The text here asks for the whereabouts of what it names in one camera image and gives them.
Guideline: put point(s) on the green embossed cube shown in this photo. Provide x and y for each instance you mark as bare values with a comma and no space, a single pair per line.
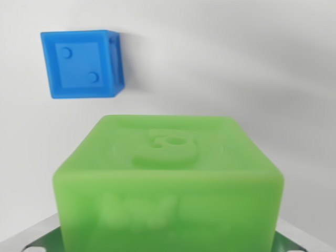
168,189

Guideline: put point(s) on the black-padded silver gripper left finger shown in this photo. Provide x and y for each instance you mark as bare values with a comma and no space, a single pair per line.
29,236

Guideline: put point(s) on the black-padded silver gripper right finger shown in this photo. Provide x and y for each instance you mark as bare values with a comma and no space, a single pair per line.
296,240

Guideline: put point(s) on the blue embossed cube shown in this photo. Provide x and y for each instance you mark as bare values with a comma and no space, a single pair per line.
78,65

